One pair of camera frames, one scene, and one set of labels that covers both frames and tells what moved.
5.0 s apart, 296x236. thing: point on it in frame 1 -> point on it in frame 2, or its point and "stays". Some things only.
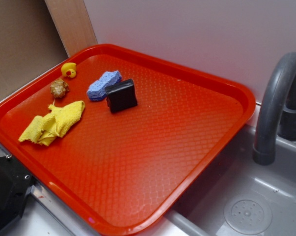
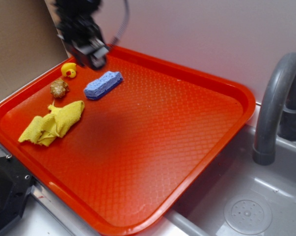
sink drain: x=248 y=215 stays
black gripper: x=121 y=96 -> x=94 y=57
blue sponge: x=96 y=90 stays
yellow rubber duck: x=69 y=69 stays
